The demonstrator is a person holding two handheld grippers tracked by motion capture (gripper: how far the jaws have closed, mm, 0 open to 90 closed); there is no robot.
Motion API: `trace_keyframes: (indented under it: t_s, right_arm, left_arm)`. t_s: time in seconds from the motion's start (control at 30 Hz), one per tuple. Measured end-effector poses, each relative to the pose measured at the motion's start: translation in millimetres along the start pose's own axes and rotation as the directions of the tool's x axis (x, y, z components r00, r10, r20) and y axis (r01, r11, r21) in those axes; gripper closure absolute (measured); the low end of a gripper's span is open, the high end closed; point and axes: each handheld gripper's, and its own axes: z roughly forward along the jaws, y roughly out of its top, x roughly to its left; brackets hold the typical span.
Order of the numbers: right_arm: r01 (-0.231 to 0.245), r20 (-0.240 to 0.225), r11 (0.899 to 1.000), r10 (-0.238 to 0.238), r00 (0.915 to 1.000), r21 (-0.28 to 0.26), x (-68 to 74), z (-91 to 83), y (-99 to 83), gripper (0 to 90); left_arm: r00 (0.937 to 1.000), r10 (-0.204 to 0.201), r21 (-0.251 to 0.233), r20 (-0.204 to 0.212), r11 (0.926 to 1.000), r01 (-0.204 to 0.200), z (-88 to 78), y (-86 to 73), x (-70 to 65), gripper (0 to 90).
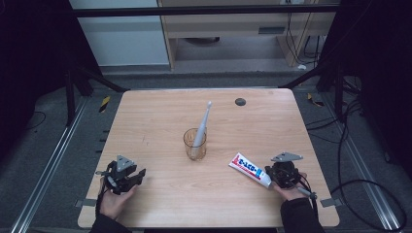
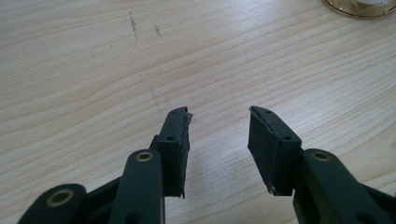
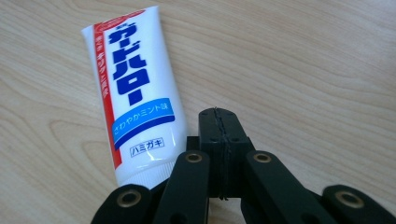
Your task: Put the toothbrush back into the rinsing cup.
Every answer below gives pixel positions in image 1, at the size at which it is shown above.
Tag person's right hand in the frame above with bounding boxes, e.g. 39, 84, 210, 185
271, 172, 309, 202

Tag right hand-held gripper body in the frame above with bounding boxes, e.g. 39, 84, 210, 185
265, 151, 307, 190

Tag person's left hand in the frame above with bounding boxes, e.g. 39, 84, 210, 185
98, 178, 139, 221

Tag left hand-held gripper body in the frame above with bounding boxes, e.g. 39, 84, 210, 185
95, 154, 139, 195

